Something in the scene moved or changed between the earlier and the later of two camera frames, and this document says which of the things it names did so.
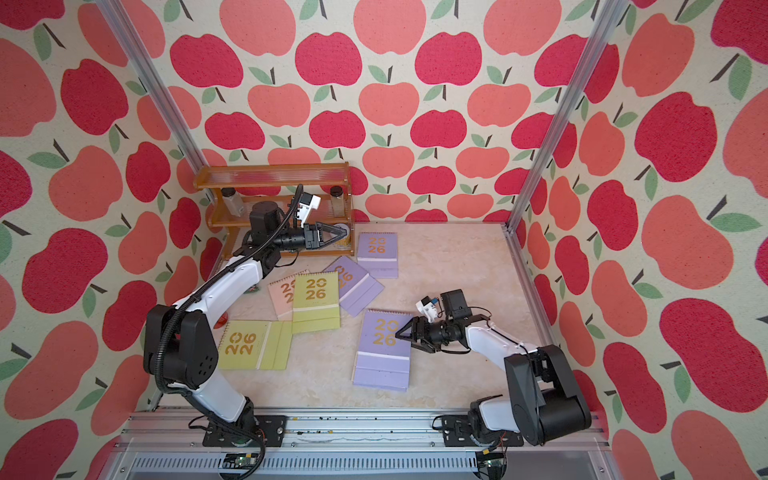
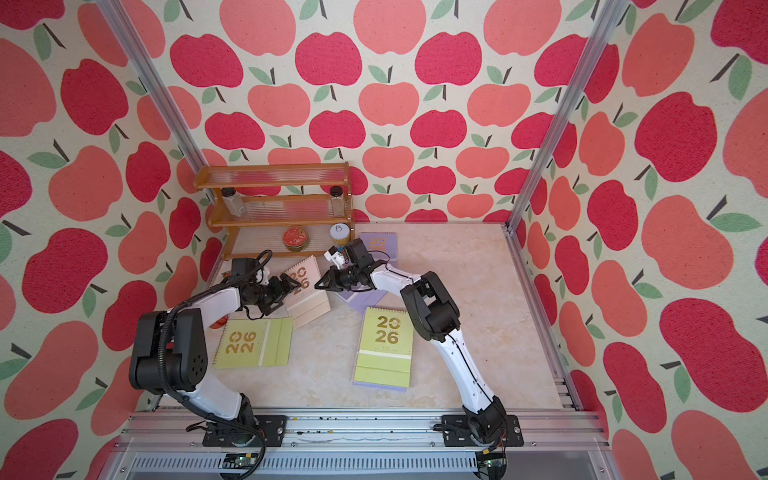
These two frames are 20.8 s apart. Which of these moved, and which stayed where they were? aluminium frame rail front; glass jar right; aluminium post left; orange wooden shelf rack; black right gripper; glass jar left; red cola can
Moved: black right gripper
Stayed: glass jar right; red cola can; aluminium post left; glass jar left; orange wooden shelf rack; aluminium frame rail front
